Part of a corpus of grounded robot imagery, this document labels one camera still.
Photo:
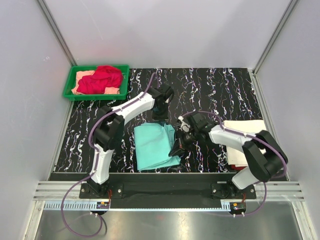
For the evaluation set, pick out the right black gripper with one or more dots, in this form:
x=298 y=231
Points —
x=178 y=149

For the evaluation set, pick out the folded white t-shirt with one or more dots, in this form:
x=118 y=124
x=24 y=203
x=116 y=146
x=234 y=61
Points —
x=235 y=157

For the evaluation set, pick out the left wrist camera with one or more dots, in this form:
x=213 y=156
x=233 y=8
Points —
x=167 y=92

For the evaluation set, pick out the peach t-shirt in bin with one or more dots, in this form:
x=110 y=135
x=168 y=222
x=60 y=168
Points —
x=80 y=75

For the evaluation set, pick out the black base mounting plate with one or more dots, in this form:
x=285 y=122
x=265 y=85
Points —
x=229 y=191

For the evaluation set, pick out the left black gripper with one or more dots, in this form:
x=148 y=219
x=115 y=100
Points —
x=164 y=117

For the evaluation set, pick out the aluminium frame rail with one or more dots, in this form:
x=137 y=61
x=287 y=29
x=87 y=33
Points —
x=274 y=191

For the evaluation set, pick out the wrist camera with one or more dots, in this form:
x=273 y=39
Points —
x=195 y=123
x=167 y=92

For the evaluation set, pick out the teal t-shirt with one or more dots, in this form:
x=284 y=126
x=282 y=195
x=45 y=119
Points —
x=153 y=143

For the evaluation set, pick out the red t-shirt in bin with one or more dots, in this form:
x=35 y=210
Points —
x=100 y=80

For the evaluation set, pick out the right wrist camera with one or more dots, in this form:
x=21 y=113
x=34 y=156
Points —
x=195 y=123

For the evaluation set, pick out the folded red t-shirt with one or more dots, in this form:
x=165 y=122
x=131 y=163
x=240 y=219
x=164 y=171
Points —
x=237 y=167

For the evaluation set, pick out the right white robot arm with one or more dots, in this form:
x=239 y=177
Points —
x=265 y=159

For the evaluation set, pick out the green plastic bin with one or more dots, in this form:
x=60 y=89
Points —
x=71 y=83

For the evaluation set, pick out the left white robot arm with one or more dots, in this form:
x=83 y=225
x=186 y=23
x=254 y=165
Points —
x=106 y=134

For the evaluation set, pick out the black marble pattern mat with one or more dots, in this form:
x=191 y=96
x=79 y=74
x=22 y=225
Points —
x=227 y=92

